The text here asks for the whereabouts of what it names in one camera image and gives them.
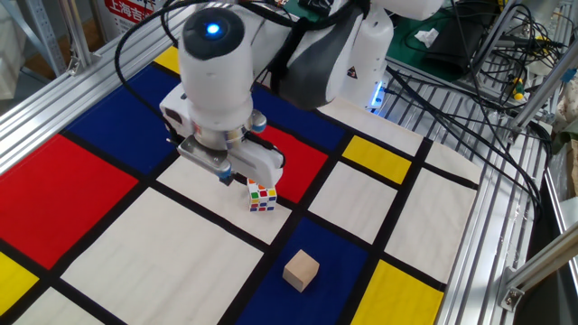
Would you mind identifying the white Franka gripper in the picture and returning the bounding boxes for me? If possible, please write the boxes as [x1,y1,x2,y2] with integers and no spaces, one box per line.
[158,88,286,189]

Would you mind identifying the small wooden block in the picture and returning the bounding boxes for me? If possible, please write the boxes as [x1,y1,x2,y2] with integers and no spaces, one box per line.
[282,249,321,293]

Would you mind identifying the colour block patterned cloth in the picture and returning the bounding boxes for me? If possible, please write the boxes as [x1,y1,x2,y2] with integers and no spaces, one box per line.
[0,44,483,325]

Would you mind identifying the white Rubik's cube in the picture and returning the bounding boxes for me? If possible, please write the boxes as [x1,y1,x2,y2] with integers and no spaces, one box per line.
[247,178,278,213]

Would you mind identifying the red and white sign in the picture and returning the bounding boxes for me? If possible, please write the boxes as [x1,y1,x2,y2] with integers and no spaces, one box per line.
[97,0,159,35]

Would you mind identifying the green mat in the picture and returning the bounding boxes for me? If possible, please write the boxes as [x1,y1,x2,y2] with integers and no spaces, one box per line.
[282,0,498,83]

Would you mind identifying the crumpled white paper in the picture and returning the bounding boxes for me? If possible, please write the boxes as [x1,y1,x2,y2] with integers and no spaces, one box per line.
[414,27,440,49]

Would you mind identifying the white plastic bag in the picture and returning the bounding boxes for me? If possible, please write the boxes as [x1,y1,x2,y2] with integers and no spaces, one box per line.
[0,4,27,101]

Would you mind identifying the black bag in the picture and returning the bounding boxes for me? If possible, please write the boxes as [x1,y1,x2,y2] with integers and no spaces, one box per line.
[424,13,489,76]

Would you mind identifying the grey aluminium strut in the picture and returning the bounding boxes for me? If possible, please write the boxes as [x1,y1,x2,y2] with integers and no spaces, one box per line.
[469,0,525,78]

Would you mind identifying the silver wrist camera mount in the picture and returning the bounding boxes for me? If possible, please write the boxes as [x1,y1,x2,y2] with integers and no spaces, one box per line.
[176,134,235,181]

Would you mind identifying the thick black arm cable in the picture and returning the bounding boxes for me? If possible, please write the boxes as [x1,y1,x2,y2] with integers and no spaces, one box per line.
[113,0,218,141]

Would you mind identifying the long aluminium frame rail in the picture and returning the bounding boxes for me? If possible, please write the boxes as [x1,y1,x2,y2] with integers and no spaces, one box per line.
[0,0,200,176]

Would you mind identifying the aluminium frame post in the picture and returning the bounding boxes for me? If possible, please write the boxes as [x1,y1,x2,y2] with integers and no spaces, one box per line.
[505,47,578,144]
[58,0,94,76]

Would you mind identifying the perforated grey shelf post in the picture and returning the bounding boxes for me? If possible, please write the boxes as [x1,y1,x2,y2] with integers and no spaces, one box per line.
[24,0,68,76]

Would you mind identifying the long black table cable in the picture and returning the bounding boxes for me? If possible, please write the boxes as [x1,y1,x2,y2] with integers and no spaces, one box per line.
[383,65,545,218]

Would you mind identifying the tangled black cables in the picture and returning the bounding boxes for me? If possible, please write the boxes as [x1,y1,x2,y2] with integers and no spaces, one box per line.
[489,2,568,80]

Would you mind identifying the aluminium beam with bracket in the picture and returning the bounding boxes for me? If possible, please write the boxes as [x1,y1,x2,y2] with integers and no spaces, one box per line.
[496,232,578,312]

